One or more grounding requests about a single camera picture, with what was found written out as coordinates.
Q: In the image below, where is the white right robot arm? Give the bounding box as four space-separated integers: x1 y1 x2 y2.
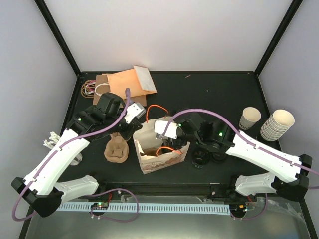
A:
154 119 312 201

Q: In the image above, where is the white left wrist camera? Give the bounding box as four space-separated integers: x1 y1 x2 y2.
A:
124 103 146 124

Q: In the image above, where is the white slotted cable rail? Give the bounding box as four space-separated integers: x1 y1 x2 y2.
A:
57 202 230 216

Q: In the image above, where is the brown kraft paper bag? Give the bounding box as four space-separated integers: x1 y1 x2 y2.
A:
82 74 147 109

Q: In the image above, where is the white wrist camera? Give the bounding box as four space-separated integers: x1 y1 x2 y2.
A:
124 103 146 124
154 120 178 139

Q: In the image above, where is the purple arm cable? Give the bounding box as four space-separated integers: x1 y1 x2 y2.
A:
162 108 319 176
12 88 141 223

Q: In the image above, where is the printed white paper bag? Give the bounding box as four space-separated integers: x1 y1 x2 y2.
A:
133 104 190 174

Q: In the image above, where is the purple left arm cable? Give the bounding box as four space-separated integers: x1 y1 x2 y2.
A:
12 88 141 223

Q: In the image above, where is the orange kraft paper bag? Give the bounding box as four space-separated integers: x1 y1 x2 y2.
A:
107 65 157 99

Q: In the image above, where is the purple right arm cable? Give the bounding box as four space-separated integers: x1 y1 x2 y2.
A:
162 108 319 176

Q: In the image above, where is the single paper coffee cup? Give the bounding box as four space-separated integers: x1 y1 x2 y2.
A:
239 107 261 130

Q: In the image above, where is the black plastic cup lid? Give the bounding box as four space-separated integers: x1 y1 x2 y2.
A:
210 149 227 163

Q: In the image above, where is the brown pulp cup carrier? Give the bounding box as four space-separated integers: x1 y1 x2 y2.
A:
104 133 129 164

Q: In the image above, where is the stack of paper cups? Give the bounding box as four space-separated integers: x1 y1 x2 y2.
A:
260 109 295 142

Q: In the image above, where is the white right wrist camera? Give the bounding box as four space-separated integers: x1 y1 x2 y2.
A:
154 120 178 139

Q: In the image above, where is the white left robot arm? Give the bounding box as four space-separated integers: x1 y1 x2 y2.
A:
11 89 146 218

